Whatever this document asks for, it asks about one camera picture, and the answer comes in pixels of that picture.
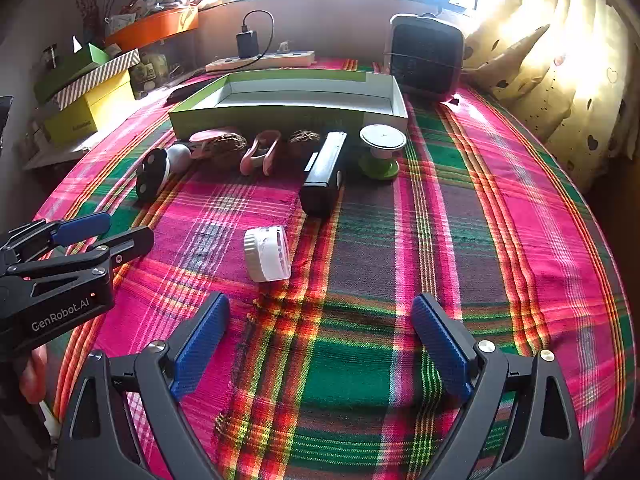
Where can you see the black printed box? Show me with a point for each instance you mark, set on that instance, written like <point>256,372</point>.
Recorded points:
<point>5,125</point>

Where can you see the white power strip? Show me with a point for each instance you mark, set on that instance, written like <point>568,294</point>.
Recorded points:
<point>280,60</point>

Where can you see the black rectangular device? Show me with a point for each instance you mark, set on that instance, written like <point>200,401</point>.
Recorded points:
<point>322,175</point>

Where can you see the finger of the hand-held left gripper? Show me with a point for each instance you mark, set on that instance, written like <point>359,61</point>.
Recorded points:
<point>82,226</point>
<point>127,246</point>

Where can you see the green cardboard box tray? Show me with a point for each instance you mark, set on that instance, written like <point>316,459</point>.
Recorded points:
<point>300,95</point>

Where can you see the brown walnut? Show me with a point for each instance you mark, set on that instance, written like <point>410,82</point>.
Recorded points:
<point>304,138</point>
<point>230,146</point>

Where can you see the black charger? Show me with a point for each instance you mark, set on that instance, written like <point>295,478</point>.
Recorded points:
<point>247,44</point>

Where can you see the pink loop clip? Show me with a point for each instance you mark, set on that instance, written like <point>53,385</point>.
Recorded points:
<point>250,160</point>

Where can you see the white plug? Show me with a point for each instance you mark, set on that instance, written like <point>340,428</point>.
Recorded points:
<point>285,47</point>

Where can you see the white ribbed cap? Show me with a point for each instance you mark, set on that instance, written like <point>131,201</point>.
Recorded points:
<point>267,255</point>

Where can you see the grey desktop heater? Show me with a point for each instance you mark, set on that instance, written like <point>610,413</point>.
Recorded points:
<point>425,60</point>

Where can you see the person's left hand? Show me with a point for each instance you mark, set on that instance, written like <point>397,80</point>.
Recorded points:
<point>34,375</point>

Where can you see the cream heart print curtain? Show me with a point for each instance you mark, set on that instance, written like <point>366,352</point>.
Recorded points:
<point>565,60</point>

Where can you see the plaid cloth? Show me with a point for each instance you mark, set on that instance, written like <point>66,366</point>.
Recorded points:
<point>450,260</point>

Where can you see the black smartphone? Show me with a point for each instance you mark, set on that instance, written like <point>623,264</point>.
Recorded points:
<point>180,94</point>

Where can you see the dried branches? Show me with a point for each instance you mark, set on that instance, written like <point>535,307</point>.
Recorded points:
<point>92,0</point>

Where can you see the striped box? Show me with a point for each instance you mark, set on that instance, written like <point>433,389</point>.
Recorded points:
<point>100,77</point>

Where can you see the green and white spool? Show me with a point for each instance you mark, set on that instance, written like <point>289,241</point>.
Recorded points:
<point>381,137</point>

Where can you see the pink band holder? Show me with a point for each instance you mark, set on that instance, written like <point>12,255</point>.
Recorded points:
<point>205,136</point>

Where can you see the green box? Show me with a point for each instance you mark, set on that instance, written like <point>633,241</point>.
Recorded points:
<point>65,72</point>

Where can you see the clear case with trinkets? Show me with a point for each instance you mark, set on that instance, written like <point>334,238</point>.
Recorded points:
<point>155,67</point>

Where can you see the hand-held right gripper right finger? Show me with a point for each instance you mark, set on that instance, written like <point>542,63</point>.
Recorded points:
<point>442,345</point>

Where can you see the white sheet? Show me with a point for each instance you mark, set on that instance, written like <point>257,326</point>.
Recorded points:
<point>55,155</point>

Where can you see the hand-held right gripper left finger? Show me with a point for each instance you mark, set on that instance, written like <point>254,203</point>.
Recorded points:
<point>200,345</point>

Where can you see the orange box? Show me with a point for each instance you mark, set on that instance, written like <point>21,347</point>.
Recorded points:
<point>155,27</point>

